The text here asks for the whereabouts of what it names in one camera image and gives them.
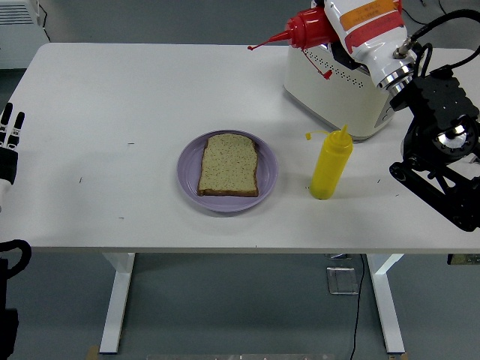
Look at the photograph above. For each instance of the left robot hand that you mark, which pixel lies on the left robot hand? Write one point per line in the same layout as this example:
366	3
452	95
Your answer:
8	165

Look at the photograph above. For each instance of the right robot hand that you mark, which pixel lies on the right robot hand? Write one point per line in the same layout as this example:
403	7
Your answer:
371	33

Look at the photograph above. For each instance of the red squeeze bottle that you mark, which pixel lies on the red squeeze bottle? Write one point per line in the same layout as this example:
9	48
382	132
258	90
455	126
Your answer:
307	28

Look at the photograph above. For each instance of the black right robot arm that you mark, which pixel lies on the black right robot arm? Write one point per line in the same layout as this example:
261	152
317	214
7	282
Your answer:
438	97

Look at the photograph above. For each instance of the bread slice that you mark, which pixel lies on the bread slice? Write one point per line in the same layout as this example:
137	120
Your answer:
228	165

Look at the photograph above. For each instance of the cream and chrome toaster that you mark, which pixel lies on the cream and chrome toaster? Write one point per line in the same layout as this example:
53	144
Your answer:
330	101

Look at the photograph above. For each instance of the white heater unit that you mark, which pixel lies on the white heater unit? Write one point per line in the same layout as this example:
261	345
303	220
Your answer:
18	41

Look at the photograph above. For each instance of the yellow squeeze bottle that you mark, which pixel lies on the yellow squeeze bottle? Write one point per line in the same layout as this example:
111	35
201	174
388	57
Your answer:
330	168

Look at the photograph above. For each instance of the white table leg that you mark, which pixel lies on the white table leg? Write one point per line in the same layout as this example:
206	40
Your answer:
116	300
388	300

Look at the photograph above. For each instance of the purple round plate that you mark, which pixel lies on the purple round plate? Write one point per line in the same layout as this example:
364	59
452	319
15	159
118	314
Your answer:
187	176

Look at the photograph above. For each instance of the table control panel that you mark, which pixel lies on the table control panel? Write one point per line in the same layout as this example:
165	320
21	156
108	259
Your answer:
463	259

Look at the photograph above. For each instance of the metal floor socket plate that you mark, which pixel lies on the metal floor socket plate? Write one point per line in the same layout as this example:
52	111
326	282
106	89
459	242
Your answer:
342	280

